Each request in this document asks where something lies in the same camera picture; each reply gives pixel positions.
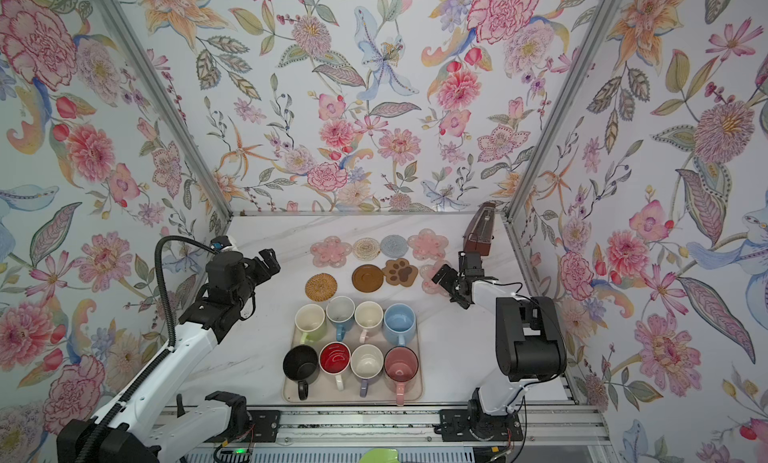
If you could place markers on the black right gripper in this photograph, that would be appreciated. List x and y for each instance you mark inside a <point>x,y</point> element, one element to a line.
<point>447,282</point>

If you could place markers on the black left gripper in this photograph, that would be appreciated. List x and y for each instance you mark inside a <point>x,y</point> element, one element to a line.
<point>272,264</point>

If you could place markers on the light blue mug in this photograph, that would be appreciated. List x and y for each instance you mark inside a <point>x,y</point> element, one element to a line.
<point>399,324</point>

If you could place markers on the white mug green outside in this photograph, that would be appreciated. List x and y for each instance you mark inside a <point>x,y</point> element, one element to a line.
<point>310,322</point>

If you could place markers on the black mug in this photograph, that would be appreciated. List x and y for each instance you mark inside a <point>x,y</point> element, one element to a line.
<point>301,365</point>

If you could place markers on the pink mug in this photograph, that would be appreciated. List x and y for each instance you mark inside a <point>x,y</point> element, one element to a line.
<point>401,367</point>

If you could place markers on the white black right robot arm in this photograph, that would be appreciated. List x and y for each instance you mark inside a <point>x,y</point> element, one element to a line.
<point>529,349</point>

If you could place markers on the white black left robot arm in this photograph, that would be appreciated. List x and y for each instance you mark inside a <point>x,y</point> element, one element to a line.
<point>124,429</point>

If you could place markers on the pink flower coaster front right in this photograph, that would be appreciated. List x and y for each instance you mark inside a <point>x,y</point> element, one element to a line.
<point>427,272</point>

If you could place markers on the pink flower coaster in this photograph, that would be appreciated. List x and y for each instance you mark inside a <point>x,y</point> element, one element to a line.
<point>427,272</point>
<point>428,245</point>
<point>331,252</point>

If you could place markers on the pink flower coaster back right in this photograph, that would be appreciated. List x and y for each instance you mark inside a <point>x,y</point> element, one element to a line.
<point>428,245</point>

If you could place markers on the cork paw print coaster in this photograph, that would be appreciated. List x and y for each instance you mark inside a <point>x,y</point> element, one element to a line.
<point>400,272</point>

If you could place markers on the light blue woven coaster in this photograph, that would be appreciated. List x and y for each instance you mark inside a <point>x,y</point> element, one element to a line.
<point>394,246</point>

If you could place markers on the round rattan woven coaster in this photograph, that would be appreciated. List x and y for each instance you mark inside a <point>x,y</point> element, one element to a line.
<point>321,287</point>

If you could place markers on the round brown wooden coaster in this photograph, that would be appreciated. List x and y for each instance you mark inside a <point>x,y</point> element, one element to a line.
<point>367,278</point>

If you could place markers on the multicolour zigzag woven coaster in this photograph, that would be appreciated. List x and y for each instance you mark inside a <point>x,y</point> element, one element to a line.
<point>366,249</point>

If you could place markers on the pink flower coaster left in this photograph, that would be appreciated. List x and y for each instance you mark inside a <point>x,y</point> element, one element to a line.
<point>331,252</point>

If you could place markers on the red-brown wooden metronome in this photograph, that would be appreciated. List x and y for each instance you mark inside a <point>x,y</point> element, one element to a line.
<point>478,236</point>

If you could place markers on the cream white mug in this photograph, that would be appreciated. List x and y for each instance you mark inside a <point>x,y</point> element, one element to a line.
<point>368,317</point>

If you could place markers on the red inside white mug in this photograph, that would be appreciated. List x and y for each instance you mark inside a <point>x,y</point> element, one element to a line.
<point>335,361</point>

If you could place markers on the beige serving tray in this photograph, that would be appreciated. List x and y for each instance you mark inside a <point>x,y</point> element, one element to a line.
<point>324,392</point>

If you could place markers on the white mug purple handle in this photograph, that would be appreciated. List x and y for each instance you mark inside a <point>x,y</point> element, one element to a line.
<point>367,363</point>

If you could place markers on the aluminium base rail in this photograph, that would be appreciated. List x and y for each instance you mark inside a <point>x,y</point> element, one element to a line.
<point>545,424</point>

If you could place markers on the green object below rail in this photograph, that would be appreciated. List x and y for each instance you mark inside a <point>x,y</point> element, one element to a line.
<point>380,455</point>

